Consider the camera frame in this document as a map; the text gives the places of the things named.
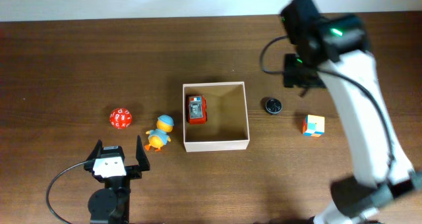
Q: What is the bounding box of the red toy truck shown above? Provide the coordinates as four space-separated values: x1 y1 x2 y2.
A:
187 95 208 125

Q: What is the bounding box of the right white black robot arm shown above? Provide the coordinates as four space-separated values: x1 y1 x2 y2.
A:
280 0 421 223

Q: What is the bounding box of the white cardboard box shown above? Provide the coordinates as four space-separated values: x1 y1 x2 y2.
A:
182 82 250 152

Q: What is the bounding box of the yellow duck toy blue hat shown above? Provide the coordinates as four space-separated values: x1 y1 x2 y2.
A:
144 115 174 152

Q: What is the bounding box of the black round cap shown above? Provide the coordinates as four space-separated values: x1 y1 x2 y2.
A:
264 98 283 115

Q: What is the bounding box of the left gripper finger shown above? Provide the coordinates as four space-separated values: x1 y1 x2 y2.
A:
136 135 150 171
86 140 102 161

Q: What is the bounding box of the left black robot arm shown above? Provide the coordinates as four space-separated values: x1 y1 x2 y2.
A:
84 136 150 224

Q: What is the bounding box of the red lettered ball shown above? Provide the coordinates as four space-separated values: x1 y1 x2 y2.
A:
109 108 133 129

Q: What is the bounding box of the colourful puzzle cube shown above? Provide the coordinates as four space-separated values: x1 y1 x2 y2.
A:
302 115 325 137

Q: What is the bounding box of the left black camera cable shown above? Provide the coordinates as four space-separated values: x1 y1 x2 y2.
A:
45 160 90 224

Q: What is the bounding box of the black camera cable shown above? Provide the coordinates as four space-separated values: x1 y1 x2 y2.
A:
45 160 90 224
258 35 396 172

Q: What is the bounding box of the right black camera cable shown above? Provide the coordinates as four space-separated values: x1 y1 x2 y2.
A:
258 35 396 172

